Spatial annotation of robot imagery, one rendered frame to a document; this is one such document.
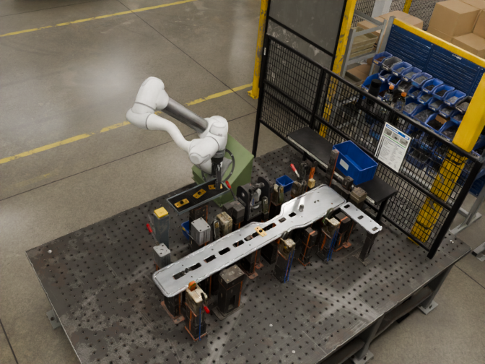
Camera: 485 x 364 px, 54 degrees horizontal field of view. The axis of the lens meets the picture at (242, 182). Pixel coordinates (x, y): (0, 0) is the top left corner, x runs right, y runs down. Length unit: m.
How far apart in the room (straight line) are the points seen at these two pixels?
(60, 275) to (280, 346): 1.39
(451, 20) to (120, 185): 4.54
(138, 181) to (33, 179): 0.98
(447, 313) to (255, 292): 1.79
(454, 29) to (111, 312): 5.39
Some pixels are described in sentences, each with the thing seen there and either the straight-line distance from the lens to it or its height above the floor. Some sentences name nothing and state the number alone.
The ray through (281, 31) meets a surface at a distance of 5.42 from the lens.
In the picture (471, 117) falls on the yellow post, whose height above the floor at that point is 1.74.
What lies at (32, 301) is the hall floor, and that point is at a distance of 3.95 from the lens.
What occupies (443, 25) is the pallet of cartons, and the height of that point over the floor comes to 0.83.
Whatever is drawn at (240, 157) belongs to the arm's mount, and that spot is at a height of 1.02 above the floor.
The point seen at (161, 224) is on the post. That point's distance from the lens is 2.77.
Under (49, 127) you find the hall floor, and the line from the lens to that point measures 5.59.
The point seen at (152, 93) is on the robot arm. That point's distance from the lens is 2.95.
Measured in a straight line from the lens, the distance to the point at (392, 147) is 3.28.
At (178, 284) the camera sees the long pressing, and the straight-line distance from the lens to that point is 2.62.
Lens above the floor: 3.11
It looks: 41 degrees down
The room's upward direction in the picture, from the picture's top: 6 degrees clockwise
